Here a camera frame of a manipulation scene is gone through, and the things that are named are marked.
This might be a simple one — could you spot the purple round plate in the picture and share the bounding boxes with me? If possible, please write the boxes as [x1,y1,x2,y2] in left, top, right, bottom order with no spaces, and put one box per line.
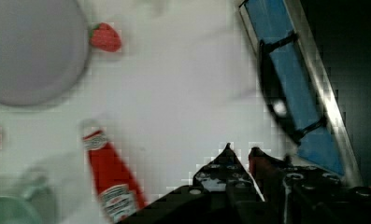
[0,0,90,106]

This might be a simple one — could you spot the black toaster oven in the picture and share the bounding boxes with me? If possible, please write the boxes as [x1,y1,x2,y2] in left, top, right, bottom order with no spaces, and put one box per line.
[238,0,371,187]

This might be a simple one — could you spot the toy strawberry near plate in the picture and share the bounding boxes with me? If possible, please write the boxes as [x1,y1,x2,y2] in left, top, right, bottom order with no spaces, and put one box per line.
[89,22,121,52]

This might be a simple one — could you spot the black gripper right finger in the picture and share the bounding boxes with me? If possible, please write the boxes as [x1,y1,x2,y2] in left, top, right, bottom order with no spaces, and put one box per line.
[249,147,286,200]

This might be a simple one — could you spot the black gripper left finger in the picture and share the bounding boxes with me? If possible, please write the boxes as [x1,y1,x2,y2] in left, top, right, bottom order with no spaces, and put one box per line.
[193,143,265,202]

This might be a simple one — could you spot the red ketchup bottle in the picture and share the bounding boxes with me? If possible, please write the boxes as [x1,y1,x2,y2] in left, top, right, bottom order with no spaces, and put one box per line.
[81,119,147,224]

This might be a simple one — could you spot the green mug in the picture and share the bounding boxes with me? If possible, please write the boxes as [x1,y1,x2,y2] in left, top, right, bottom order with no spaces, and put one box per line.
[0,175,58,224]

